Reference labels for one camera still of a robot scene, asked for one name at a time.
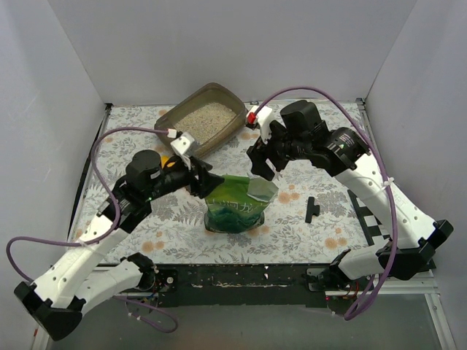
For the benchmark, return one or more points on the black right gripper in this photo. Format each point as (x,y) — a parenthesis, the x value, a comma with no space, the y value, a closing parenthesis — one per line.
(268,152)

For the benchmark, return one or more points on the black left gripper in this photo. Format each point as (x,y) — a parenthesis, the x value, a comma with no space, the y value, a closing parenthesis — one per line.
(197,176)

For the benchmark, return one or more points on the green litter bag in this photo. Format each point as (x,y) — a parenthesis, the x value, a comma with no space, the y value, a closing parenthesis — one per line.
(238,204)

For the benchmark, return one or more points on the orange plastic scoop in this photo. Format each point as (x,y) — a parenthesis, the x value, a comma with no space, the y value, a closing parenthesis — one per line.
(166,162)

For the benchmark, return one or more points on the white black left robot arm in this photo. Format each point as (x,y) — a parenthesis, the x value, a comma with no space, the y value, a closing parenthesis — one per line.
(59,299)

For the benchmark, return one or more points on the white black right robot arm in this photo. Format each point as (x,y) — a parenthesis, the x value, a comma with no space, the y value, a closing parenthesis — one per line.
(348,159)

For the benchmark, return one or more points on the brown plastic litter box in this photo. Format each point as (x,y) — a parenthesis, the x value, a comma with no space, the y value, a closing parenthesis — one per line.
(212,115)

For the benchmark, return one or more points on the small black plastic clip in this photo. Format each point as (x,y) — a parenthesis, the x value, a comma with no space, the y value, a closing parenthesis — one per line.
(312,210)

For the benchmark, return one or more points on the floral patterned table mat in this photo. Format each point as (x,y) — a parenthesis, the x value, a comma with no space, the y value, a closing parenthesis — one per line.
(174,232)

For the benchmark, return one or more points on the black white checkerboard plate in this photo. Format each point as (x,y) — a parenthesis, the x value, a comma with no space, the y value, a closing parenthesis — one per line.
(373,230)

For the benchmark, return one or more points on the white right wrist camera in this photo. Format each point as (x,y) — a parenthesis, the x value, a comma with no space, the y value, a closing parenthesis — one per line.
(260,120)

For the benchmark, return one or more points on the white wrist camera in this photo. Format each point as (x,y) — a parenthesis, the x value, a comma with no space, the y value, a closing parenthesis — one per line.
(184,145)
(260,120)

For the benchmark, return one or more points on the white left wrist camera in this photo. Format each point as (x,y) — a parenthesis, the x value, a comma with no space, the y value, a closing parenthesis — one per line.
(184,145)

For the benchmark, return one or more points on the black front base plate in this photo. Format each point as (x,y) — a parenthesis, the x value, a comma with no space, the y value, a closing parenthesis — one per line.
(247,284)

